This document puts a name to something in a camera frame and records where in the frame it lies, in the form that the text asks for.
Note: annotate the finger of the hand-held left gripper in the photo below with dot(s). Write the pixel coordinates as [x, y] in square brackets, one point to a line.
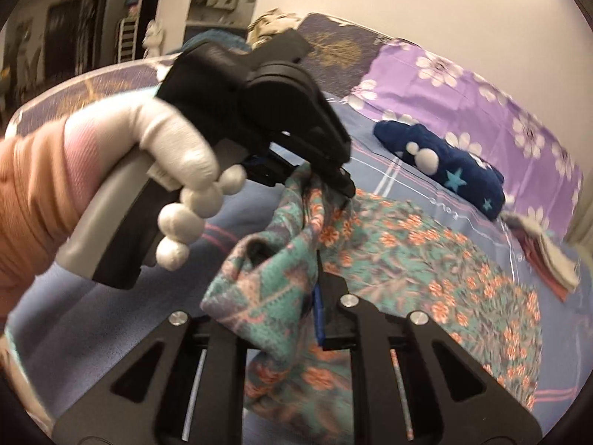
[340, 181]
[266, 169]

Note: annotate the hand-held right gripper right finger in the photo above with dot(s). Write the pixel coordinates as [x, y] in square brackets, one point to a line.
[318, 320]

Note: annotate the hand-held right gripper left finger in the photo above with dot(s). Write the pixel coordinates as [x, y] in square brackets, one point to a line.
[222, 347]

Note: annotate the teal floral garment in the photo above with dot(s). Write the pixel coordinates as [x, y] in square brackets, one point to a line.
[417, 264]

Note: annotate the person's left forearm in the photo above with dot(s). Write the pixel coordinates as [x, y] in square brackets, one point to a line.
[32, 204]

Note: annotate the person's left hand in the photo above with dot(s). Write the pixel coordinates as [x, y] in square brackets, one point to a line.
[176, 134]

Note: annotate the dark gold-patterned pillow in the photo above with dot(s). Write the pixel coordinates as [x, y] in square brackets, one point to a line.
[338, 55]
[106, 83]

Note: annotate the cream patterned cloth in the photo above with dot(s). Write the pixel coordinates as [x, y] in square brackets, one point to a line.
[273, 23]

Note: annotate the teal towel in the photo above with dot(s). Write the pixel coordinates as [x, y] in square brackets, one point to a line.
[213, 39]

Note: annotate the blue printed bedsheet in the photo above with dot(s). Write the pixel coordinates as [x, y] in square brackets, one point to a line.
[116, 315]

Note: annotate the navy star-print garment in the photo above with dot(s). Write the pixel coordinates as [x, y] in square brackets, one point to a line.
[463, 171]

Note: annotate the purple floral quilt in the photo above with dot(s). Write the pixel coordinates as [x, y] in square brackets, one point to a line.
[463, 106]

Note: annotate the white slatted rack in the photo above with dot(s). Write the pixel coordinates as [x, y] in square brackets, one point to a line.
[125, 39]

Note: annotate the coral folded garment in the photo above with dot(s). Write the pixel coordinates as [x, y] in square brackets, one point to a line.
[528, 245]

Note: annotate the dark cabinet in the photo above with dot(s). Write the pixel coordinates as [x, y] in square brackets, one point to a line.
[69, 37]

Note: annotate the beige folded cloth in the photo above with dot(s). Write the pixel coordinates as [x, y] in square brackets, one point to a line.
[560, 259]

